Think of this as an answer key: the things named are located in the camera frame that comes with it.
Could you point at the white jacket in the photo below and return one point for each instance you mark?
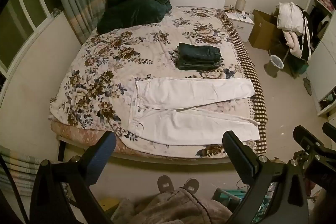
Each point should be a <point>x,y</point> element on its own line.
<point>290,16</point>

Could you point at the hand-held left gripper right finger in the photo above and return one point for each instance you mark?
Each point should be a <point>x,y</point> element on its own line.
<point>235,157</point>

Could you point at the pink floral mattress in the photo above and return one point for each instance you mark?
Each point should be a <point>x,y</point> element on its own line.
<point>78,133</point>

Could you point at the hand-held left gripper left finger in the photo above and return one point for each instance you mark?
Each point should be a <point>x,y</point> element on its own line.
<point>101,158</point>

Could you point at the teal crate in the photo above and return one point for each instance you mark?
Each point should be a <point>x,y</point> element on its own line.
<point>225,196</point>

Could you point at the white wardrobe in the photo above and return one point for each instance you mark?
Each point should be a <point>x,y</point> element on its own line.
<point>324,61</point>

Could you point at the brown checked bed sheet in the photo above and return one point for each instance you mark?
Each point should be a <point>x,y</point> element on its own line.
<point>258,98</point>

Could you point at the cardboard box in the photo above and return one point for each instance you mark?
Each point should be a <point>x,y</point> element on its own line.
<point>263,29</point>

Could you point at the black and white garment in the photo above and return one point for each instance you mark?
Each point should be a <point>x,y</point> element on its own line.
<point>308,35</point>

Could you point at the yellow box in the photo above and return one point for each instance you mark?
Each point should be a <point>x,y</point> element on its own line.
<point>109,203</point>

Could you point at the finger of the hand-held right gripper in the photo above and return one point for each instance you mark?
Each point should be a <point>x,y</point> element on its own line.
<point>330,129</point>
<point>308,138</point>

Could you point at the folded dark green pants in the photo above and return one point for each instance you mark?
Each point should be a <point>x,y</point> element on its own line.
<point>198,56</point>

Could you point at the white nightstand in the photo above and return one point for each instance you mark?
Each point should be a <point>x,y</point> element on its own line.
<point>242,27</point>

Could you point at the dark chair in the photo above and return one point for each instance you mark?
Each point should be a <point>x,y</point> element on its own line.
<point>295,65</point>

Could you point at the grey slipper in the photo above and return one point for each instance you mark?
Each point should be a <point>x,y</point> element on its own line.
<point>166,184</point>
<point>191,185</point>

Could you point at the waste bin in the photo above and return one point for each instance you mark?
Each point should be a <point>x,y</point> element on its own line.
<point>275,64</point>

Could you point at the pink cloth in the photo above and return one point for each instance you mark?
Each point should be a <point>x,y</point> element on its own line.
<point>294,43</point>

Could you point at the striped cloth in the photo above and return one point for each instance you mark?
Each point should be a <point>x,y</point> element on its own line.
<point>18,169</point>

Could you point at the white pants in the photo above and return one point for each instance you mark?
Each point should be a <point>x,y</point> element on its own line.
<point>197,124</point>

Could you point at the window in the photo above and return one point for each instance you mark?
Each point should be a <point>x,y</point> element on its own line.
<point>18,24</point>

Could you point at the small table lamp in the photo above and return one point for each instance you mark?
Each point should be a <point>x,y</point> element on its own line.
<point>240,5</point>

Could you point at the floral bed blanket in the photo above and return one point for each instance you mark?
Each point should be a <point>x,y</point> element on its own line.
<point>105,56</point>

